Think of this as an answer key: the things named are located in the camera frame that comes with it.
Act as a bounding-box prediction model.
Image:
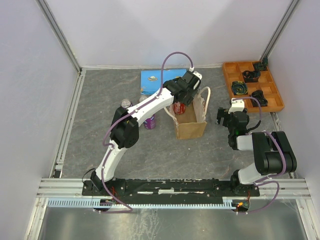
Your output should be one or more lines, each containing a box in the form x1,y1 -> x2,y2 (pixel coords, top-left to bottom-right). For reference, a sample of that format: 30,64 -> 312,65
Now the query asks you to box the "red cola can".
173,102 -> 187,115

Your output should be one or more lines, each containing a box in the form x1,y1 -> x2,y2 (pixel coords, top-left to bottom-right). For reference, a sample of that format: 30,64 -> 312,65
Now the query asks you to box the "burlap canvas tote bag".
164,86 -> 211,140

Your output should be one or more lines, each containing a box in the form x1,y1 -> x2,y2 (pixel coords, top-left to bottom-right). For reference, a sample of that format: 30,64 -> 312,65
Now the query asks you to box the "red soda can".
138,94 -> 149,103

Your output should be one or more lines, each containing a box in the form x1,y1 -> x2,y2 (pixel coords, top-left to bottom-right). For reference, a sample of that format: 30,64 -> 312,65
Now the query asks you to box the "purple soda can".
143,114 -> 156,130

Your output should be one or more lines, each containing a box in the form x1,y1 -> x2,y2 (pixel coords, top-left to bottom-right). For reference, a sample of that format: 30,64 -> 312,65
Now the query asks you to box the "green glass bottle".
120,99 -> 133,109

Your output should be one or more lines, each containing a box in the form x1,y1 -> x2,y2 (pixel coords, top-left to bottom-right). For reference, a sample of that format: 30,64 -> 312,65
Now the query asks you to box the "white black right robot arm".
216,107 -> 297,196

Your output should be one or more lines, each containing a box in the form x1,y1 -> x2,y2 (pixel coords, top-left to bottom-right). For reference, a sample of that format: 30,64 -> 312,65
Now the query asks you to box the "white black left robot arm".
90,69 -> 202,195

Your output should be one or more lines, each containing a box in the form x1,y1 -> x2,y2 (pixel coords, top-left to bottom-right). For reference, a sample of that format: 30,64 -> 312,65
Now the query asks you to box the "blue space-print cloth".
140,69 -> 187,95

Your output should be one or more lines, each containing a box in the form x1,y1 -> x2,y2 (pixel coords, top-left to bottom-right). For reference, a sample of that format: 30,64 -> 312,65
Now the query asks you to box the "blue-yellow rolled sock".
231,81 -> 248,96

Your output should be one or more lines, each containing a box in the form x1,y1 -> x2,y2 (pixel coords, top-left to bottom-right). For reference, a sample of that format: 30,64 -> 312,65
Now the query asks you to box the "black rolled sock front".
250,89 -> 268,107

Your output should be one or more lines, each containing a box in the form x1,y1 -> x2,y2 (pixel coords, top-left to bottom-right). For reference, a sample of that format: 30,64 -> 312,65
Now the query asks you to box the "black rolled sock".
250,89 -> 268,107
242,70 -> 261,83

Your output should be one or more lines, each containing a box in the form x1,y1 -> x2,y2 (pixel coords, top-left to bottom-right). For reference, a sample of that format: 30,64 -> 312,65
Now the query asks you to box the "orange wooden compartment tray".
222,61 -> 285,113

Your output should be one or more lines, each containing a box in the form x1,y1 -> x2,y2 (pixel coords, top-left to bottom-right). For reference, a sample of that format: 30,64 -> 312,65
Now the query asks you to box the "black rolled sock middle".
242,70 -> 261,83

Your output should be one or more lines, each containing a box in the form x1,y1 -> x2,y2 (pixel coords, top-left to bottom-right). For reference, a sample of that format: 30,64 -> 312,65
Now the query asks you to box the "dark rolled sock back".
252,61 -> 268,72

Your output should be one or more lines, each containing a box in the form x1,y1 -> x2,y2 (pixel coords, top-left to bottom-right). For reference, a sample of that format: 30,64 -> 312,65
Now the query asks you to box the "dark sock in corner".
261,56 -> 269,66

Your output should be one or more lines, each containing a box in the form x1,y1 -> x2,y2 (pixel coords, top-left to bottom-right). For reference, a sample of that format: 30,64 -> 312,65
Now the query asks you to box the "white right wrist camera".
228,98 -> 245,114

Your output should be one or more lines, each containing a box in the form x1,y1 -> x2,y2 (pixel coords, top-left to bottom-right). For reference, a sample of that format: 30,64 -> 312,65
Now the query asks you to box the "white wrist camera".
228,98 -> 245,114
189,67 -> 203,90

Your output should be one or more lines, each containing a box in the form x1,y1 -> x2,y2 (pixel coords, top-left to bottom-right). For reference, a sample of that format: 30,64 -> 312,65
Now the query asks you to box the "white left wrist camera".
189,67 -> 203,90

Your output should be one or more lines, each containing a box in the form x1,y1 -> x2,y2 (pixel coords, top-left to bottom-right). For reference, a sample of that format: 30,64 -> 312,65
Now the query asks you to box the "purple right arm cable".
233,96 -> 288,216

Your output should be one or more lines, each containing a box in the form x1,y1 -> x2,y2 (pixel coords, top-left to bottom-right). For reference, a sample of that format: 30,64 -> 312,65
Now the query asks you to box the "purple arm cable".
233,96 -> 288,216
93,51 -> 196,214

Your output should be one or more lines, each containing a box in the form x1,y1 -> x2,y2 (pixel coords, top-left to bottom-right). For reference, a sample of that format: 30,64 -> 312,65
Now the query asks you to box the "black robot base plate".
81,177 -> 261,204

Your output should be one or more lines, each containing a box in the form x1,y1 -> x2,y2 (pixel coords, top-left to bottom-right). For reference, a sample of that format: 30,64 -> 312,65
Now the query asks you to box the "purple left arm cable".
93,51 -> 196,214

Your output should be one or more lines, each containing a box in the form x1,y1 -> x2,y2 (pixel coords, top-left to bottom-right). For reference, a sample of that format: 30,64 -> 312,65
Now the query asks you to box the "aluminium frame rail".
36,178 -> 311,200

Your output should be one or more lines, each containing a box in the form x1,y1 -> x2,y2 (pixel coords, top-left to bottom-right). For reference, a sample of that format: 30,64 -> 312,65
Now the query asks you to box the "light blue cable duct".
46,196 -> 237,208

